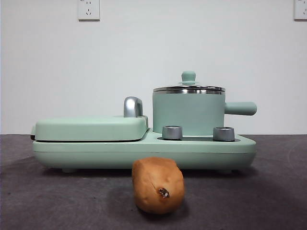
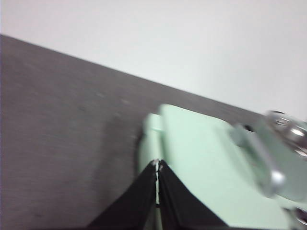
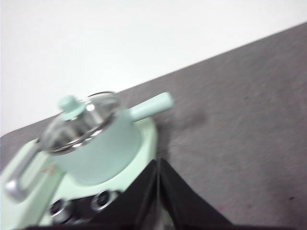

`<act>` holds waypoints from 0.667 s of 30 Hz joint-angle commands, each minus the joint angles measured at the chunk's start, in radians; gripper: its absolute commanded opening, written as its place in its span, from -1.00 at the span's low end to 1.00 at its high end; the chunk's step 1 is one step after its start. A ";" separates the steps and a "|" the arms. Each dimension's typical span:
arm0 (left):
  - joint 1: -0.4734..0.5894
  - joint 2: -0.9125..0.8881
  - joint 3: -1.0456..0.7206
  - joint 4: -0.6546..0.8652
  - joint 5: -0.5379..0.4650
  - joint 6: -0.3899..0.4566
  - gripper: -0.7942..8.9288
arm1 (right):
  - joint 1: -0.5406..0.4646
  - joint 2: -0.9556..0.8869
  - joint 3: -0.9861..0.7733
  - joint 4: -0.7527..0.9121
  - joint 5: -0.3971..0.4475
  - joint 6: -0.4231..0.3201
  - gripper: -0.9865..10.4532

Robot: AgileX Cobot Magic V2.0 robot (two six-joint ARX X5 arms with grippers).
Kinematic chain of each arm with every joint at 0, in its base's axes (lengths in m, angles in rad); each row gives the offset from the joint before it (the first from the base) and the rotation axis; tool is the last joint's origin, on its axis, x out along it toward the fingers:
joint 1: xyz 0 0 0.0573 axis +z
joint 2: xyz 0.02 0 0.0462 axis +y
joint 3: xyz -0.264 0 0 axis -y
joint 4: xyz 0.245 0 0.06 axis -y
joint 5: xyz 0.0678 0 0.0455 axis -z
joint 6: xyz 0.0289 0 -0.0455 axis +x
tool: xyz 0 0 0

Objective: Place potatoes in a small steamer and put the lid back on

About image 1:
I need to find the glass pot lid green knob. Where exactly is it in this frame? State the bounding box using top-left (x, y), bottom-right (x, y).
top-left (153, 70), bottom-right (226, 92)

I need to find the brown potato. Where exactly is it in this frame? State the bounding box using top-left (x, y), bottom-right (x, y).
top-left (131, 157), bottom-right (186, 215)

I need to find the silver control knob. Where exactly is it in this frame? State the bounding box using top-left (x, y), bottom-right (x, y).
top-left (213, 126), bottom-right (235, 141)
top-left (162, 125), bottom-right (183, 140)

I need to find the mint green breakfast machine base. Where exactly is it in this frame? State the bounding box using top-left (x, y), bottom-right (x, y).
top-left (32, 128), bottom-right (257, 173)

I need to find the mint green hinged griddle cover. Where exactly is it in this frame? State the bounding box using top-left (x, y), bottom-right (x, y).
top-left (30, 115), bottom-right (149, 142)

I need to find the chrome griddle cover handle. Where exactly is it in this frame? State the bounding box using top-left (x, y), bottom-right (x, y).
top-left (123, 96), bottom-right (144, 118)

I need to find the mint green handled steamer pot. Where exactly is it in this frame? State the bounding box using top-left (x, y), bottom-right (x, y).
top-left (152, 90), bottom-right (258, 135)

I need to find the white wall socket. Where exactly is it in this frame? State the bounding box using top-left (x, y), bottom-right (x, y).
top-left (294, 0), bottom-right (307, 21)
top-left (78, 0), bottom-right (100, 22)

